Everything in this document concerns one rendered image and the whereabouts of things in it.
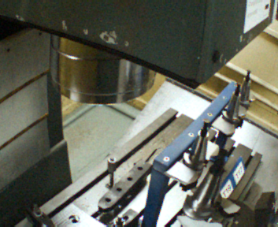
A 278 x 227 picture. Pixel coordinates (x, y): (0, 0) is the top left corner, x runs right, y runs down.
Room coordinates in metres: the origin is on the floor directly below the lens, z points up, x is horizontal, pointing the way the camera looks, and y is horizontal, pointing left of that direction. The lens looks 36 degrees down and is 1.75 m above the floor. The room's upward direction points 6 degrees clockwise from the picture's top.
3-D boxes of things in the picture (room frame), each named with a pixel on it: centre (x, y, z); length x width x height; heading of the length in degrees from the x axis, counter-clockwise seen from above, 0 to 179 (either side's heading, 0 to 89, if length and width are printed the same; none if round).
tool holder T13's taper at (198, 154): (0.58, -0.14, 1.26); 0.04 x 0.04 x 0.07
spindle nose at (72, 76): (0.45, 0.06, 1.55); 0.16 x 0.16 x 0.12
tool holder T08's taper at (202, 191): (0.33, -0.12, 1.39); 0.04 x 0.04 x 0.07
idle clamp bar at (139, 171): (0.72, 0.02, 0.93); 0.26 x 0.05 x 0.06; 152
